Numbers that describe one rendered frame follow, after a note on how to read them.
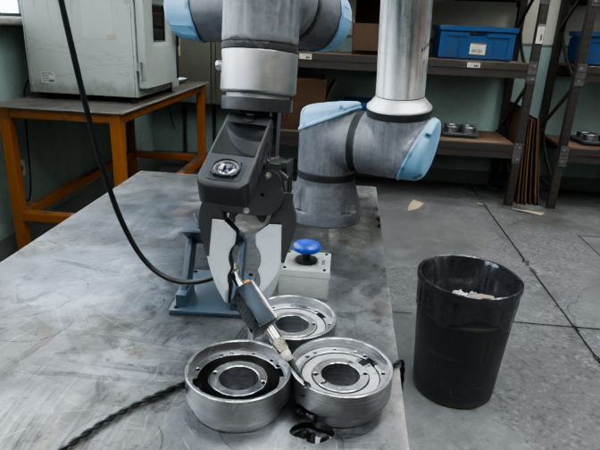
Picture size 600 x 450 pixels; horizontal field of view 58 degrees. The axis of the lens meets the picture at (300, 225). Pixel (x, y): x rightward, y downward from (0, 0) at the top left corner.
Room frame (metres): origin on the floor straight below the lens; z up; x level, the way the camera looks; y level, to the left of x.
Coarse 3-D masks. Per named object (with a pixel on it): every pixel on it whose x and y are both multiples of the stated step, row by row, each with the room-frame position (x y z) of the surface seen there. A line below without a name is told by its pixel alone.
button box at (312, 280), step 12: (288, 252) 0.75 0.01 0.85; (288, 264) 0.70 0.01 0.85; (300, 264) 0.70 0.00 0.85; (312, 264) 0.71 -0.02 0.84; (324, 264) 0.71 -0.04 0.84; (288, 276) 0.69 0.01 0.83; (300, 276) 0.68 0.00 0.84; (312, 276) 0.68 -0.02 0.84; (324, 276) 0.68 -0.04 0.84; (288, 288) 0.69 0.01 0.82; (300, 288) 0.68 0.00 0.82; (312, 288) 0.68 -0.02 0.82; (324, 288) 0.68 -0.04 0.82; (324, 300) 0.68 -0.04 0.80
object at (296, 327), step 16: (272, 304) 0.61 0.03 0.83; (288, 304) 0.61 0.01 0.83; (304, 304) 0.61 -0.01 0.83; (320, 304) 0.60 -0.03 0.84; (288, 320) 0.59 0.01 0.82; (304, 320) 0.58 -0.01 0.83; (336, 320) 0.56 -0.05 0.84; (288, 336) 0.54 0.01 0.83; (304, 336) 0.54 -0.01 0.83; (320, 336) 0.53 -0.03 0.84
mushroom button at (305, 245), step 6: (300, 240) 0.72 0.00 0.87; (306, 240) 0.72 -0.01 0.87; (312, 240) 0.73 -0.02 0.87; (294, 246) 0.71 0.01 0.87; (300, 246) 0.70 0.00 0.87; (306, 246) 0.70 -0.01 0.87; (312, 246) 0.71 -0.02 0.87; (318, 246) 0.71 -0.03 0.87; (300, 252) 0.70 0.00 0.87; (306, 252) 0.70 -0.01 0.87; (312, 252) 0.70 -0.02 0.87; (318, 252) 0.71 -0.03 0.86; (306, 258) 0.71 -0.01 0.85
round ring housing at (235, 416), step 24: (192, 360) 0.47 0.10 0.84; (192, 384) 0.43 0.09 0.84; (216, 384) 0.44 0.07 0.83; (240, 384) 0.48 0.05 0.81; (264, 384) 0.45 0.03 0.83; (288, 384) 0.44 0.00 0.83; (192, 408) 0.42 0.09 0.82; (216, 408) 0.41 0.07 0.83; (240, 408) 0.41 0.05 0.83; (264, 408) 0.41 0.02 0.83; (240, 432) 0.41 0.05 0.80
